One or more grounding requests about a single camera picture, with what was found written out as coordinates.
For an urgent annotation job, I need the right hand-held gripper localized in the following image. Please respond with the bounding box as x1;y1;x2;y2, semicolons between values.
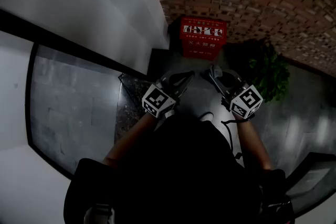
208;65;264;121

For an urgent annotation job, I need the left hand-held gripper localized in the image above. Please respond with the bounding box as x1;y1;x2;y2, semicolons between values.
143;70;195;119

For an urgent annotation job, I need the red fire extinguisher box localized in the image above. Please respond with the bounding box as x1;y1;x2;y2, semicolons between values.
180;17;227;61

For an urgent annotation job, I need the person's left forearm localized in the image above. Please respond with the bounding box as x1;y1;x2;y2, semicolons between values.
103;112;160;167

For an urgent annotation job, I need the person's right forearm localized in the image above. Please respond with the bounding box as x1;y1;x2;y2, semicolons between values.
233;117;273;172

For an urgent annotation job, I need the green leafy plant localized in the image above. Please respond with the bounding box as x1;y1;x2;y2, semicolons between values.
246;41;291;103

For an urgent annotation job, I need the person's black clothing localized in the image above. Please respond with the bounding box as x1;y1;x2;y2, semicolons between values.
64;112;295;224

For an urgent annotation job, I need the black baseboard strip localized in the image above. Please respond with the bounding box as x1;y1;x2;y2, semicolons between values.
0;9;148;77

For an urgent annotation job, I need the black cable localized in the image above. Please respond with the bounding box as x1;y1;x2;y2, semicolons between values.
221;120;243;161

